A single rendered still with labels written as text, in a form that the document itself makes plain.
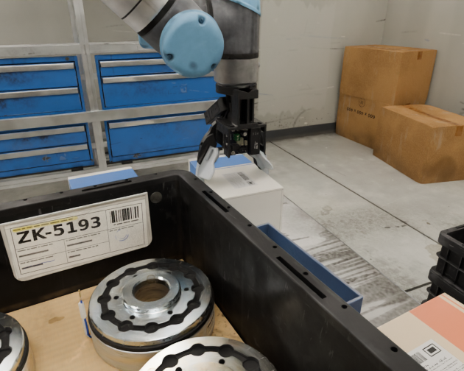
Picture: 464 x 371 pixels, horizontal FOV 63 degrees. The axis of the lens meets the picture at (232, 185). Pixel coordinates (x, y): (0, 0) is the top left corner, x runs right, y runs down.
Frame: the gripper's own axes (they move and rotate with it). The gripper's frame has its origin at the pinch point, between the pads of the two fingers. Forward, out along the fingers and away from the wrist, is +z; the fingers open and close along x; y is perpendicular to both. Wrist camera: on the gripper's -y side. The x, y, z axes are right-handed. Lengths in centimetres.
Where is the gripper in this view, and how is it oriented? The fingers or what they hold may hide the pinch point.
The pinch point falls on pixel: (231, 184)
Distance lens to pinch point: 75.2
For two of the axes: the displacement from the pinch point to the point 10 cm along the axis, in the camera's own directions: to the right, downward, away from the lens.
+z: 0.0, 9.1, 4.2
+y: 3.8, 3.9, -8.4
